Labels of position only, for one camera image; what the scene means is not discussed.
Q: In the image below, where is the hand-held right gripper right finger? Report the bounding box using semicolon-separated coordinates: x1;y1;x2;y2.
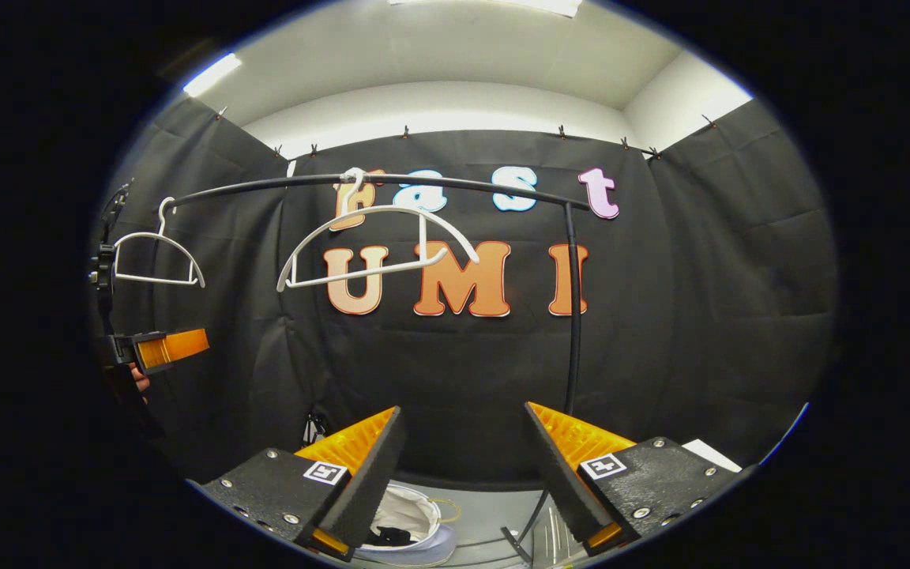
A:
523;401;756;558

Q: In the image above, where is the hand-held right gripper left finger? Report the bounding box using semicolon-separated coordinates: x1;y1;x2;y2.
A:
198;405;408;562

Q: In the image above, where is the white laundry hamper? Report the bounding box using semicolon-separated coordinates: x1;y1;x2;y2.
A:
356;482;464;568

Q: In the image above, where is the white plastic clothes hanger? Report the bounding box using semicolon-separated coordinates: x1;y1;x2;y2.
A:
111;196;207;289
276;168;481;293

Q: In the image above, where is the black metal clothes rack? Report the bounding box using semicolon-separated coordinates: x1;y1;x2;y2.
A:
147;172;592;566

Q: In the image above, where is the white flat floor panel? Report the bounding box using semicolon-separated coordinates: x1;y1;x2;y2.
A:
682;439;743;473

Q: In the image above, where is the black backdrop cloth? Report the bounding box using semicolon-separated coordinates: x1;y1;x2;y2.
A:
88;95;839;491

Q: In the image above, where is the small ceiling light panel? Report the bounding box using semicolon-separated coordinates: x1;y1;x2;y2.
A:
181;52;243;98

